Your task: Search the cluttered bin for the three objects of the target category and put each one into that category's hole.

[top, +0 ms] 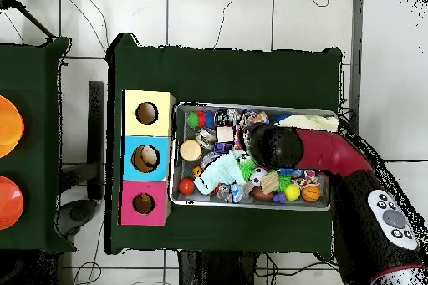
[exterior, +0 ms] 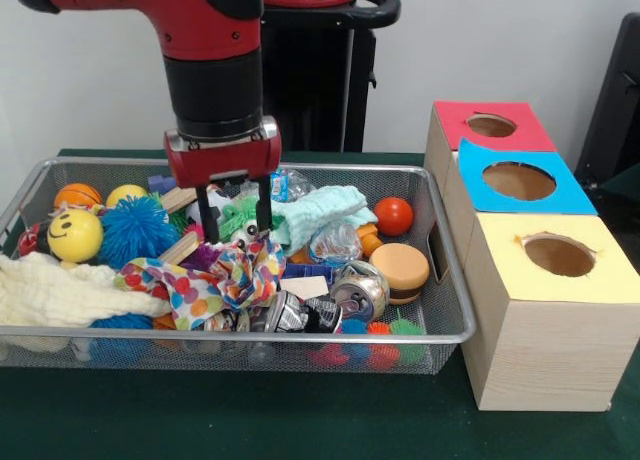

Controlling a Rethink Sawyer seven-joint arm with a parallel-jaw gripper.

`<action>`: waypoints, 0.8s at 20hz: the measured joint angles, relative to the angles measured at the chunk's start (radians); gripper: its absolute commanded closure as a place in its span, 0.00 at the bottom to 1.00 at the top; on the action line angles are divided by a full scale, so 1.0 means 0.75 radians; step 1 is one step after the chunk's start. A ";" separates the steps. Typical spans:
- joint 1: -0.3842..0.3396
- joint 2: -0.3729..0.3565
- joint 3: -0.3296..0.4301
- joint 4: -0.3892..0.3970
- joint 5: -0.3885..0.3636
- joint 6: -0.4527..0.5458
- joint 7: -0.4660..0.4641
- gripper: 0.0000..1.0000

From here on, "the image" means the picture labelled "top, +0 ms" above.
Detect black stand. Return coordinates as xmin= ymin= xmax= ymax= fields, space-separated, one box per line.
xmin=86 ymin=80 xmax=107 ymax=201

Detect cream yellow cloth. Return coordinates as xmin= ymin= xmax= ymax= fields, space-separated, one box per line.
xmin=277 ymin=114 xmax=339 ymax=133

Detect mint green cloth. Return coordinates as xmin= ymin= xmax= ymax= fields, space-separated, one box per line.
xmin=195 ymin=150 xmax=247 ymax=196

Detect shallow clear mesh bin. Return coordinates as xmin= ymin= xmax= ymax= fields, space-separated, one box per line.
xmin=170 ymin=102 xmax=338 ymax=213

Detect red ball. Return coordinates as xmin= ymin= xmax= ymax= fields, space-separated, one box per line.
xmin=178 ymin=177 xmax=197 ymax=196

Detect orange bowl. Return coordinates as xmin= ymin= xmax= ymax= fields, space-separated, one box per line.
xmin=0 ymin=94 xmax=25 ymax=160
xmin=0 ymin=175 xmax=25 ymax=232

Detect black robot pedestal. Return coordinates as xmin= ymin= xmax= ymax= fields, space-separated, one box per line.
xmin=176 ymin=250 xmax=262 ymax=285

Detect colourful polka dot cloth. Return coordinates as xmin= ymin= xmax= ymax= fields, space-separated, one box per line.
xmin=237 ymin=109 xmax=270 ymax=132

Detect dark green table cloth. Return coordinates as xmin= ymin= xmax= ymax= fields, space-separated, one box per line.
xmin=0 ymin=36 xmax=72 ymax=252
xmin=105 ymin=33 xmax=344 ymax=259

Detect black cable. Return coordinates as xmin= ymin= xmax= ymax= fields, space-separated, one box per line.
xmin=384 ymin=156 xmax=428 ymax=165
xmin=213 ymin=0 xmax=243 ymax=49

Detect crushed silver can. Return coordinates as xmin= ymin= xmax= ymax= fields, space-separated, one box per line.
xmin=196 ymin=127 xmax=218 ymax=149

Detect wooden box with three holes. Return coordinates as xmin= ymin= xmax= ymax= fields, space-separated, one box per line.
xmin=120 ymin=89 xmax=176 ymax=227

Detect crushed clear plastic bottle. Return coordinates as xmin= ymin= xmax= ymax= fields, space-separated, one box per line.
xmin=217 ymin=183 xmax=246 ymax=205

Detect toy hamburger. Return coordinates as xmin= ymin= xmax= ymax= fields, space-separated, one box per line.
xmin=180 ymin=139 xmax=203 ymax=163

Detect orange toy basketball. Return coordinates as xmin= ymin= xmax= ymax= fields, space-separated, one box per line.
xmin=300 ymin=185 xmax=322 ymax=204

